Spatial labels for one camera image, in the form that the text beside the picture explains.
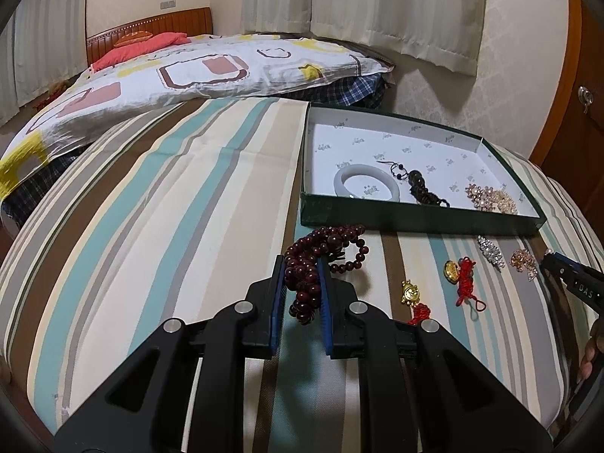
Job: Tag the wooden door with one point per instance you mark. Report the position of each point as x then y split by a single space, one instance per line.
570 148

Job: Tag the plaid blue bed sheet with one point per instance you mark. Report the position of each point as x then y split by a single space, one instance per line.
359 92

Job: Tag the striped tablecloth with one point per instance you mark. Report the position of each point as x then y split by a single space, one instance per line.
176 212

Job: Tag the pale jade bangle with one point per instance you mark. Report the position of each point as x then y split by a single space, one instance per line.
360 181

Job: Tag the silver crystal brooch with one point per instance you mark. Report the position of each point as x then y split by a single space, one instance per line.
491 252

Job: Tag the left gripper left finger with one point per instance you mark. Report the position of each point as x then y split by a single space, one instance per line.
182 388

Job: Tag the metal door lock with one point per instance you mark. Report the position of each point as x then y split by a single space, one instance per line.
586 98

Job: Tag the right white curtain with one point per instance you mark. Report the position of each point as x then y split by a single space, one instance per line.
445 33

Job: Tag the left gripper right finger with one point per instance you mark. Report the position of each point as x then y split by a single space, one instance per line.
420 389

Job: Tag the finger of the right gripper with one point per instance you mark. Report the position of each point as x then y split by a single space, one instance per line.
559 264

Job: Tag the person's right hand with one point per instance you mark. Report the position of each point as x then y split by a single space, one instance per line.
594 347

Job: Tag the green shallow box tray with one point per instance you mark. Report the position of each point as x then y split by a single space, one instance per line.
432 164

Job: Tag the left white curtain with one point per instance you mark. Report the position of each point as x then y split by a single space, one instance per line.
43 42

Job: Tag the gold charm red knot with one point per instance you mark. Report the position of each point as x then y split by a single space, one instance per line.
411 297

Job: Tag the small pink gold brooch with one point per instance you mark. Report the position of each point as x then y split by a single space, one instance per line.
523 261

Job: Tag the wall power outlet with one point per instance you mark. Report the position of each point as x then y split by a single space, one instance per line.
167 4

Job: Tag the gold coin red tassel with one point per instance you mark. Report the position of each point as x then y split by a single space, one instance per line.
461 274

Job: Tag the wooden headboard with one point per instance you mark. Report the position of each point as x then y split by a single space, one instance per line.
193 22

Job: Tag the red pink pillow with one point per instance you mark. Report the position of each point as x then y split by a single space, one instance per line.
130 51

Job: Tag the patterned white bed quilt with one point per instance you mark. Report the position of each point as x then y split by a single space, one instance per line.
207 67

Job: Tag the orange embroidered cushion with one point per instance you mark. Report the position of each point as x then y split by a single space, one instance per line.
133 38

